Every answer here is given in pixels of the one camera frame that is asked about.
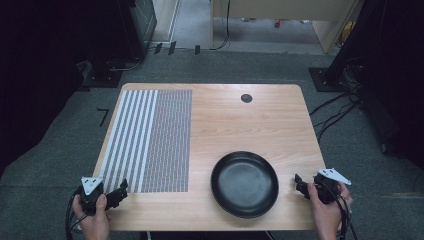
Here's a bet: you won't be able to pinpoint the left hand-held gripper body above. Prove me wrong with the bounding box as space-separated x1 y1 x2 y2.
79 175 108 216

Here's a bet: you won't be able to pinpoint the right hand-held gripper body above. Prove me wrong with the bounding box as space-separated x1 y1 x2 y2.
312 167 352 205

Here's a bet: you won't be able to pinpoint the person's right hand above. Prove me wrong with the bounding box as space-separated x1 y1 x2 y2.
306 182 354 240

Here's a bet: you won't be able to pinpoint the person's left hand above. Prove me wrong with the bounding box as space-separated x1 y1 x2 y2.
72 193 111 240

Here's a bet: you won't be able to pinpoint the grey striped placemat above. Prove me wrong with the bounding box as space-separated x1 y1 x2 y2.
98 89 193 194

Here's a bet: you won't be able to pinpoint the black round frying pan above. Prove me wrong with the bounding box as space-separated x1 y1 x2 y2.
210 150 280 220

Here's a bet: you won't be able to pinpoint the black angled tape mark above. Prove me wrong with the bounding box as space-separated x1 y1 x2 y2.
96 107 110 128

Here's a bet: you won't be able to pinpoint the black curtain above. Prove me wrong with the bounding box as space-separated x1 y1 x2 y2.
324 0 424 171
0 0 134 178

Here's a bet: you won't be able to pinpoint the yellow object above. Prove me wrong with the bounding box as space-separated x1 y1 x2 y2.
339 20 356 46

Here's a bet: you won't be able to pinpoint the dark cabinet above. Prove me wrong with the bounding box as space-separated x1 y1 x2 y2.
114 0 158 63

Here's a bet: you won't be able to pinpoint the light wooden cabinet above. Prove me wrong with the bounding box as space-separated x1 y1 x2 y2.
209 0 363 54

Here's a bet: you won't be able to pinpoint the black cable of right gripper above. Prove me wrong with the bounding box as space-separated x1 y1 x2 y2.
319 181 360 240

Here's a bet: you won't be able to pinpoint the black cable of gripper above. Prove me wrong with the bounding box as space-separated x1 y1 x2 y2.
319 181 360 240
64 187 88 240

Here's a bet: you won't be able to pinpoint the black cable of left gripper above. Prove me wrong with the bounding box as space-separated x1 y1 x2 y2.
64 187 88 240

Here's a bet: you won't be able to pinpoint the black floor cables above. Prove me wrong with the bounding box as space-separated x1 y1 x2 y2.
308 59 366 143

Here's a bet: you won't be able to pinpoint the black stand base plate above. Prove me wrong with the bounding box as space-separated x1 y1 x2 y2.
308 67 351 93
80 68 124 89

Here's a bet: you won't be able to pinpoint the black coiled floor cable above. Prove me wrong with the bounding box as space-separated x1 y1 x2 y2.
105 49 148 73

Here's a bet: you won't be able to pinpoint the black hanging cable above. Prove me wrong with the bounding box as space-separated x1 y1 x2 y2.
209 0 232 52

